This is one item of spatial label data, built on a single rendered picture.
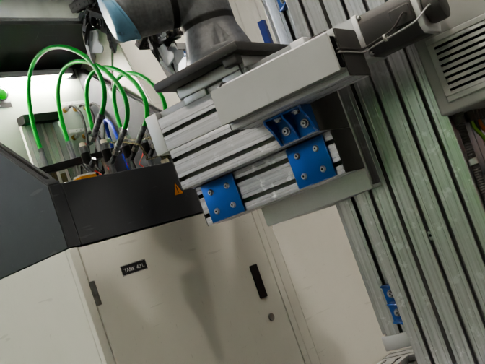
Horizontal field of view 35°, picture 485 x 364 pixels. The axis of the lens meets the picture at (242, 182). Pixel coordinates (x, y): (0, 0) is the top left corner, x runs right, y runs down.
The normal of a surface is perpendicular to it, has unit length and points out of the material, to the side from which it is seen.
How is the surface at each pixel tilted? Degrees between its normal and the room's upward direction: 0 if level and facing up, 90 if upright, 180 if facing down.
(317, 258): 90
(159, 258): 90
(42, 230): 90
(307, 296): 90
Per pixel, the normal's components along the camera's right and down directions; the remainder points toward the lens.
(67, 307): -0.63, 0.15
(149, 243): 0.70, -0.30
